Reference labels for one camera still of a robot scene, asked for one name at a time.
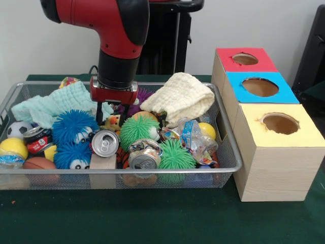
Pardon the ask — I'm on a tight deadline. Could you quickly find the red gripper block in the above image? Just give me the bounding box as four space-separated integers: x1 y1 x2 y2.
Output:
89 77 140 127

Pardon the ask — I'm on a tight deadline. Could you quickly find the yellow duck plush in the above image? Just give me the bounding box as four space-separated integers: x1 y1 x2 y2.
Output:
101 113 123 133

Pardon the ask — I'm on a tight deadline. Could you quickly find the green spiky ball with eye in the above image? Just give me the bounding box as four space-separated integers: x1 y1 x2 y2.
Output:
119 115 161 153

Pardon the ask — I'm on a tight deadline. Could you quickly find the crushed printed drink can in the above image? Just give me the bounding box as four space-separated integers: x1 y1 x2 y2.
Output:
127 139 163 171

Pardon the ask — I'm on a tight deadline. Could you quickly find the silver mesh bin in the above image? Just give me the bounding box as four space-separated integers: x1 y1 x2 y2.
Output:
0 80 243 191

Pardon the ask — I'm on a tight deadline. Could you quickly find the wooden box with three holes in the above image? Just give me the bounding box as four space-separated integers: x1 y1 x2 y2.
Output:
211 47 325 203

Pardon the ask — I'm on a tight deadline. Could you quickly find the purple spiky monster toy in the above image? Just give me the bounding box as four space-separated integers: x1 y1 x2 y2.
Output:
117 88 148 118

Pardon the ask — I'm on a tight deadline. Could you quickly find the silver drink can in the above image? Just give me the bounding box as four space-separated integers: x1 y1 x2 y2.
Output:
90 129 120 156

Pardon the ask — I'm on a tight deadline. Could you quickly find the large blue spiky toy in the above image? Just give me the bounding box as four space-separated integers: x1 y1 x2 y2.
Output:
52 109 100 147

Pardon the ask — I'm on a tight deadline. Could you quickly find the small blue spiky toy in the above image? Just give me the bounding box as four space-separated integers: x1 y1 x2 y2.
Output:
53 142 93 170

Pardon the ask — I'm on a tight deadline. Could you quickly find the mint green waffle cloth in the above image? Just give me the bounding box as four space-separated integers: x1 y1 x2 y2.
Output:
11 80 115 129

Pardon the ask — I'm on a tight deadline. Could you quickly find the cream waffle cloth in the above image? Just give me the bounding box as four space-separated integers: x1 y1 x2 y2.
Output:
140 72 216 129

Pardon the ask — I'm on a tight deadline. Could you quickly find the plain green spiky ball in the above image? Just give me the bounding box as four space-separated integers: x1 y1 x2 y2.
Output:
158 139 196 170

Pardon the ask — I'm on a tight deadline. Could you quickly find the crushed clear plastic bottle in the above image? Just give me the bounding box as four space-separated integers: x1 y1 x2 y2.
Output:
177 117 219 165

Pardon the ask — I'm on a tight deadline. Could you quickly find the dark green table cloth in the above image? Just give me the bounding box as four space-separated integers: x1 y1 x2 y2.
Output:
0 74 325 244

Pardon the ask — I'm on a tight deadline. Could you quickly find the dark green side-table cloth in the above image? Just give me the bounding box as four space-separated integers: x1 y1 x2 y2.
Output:
294 80 325 116

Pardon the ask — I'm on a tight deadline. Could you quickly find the black upright panel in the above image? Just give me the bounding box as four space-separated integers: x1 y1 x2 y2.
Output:
291 4 325 88

